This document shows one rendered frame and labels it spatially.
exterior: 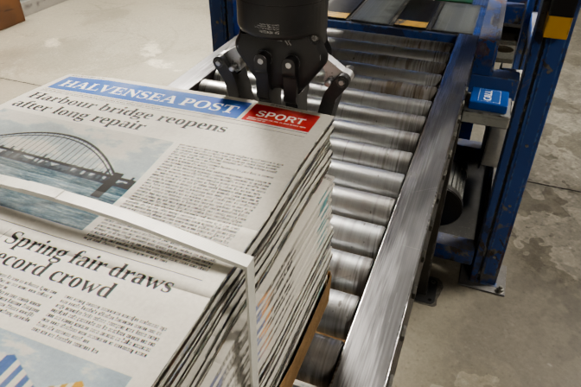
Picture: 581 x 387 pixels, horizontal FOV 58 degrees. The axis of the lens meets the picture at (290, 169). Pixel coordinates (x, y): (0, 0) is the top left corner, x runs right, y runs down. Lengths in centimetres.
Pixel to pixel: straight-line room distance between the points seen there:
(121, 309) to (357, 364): 31
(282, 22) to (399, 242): 35
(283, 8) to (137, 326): 25
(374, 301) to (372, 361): 8
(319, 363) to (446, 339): 111
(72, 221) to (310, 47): 23
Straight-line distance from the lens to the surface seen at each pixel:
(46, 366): 28
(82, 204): 35
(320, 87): 105
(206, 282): 30
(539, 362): 168
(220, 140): 41
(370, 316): 58
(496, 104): 121
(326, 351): 55
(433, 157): 85
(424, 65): 119
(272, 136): 41
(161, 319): 28
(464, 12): 156
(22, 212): 38
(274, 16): 42
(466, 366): 160
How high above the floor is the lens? 124
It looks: 34 degrees down
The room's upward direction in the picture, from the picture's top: straight up
